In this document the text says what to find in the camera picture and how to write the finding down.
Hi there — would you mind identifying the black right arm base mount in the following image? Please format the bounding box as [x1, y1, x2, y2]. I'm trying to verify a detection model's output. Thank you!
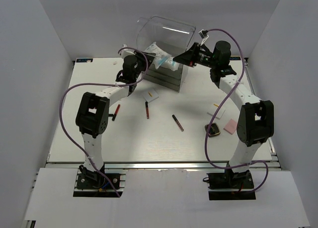
[202, 169, 256, 201]

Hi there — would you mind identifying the aluminium front rail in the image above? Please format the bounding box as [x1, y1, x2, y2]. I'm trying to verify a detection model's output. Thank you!
[44, 160, 281, 171]

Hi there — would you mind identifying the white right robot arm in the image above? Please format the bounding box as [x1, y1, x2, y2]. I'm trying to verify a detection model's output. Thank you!
[173, 41, 274, 188]

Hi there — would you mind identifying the pink sticky pad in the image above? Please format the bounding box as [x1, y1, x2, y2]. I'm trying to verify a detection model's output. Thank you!
[224, 119, 237, 135]

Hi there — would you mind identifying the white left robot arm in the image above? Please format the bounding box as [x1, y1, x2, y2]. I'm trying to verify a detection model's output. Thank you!
[76, 52, 156, 188]

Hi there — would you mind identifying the clear acrylic makeup organizer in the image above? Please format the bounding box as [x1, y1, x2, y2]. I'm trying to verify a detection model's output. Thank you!
[136, 16, 196, 92]

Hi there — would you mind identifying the white pad with yellow stick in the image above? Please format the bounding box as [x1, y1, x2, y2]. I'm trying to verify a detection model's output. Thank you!
[142, 89, 159, 103]

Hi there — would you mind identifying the red lip gloss centre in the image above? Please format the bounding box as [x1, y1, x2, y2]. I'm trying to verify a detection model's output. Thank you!
[145, 101, 150, 119]

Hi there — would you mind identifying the red lip gloss left upright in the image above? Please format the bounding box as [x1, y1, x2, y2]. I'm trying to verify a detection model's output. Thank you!
[112, 104, 121, 121]

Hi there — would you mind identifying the blue table corner label left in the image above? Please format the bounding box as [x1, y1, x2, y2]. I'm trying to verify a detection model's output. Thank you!
[76, 58, 93, 63]

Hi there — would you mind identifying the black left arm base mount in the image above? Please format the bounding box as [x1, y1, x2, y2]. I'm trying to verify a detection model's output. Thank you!
[73, 165, 125, 198]

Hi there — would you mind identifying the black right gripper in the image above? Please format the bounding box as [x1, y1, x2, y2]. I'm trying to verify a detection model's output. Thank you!
[173, 42, 218, 69]

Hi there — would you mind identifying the black gold compact case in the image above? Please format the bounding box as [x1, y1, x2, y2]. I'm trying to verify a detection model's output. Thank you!
[205, 123, 221, 138]

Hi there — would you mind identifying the white pad right yellow stick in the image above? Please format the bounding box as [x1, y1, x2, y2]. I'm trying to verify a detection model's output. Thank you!
[207, 104, 225, 120]

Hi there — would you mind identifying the white blue sachet packet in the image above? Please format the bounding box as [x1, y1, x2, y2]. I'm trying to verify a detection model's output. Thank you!
[145, 42, 171, 69]
[160, 59, 179, 71]

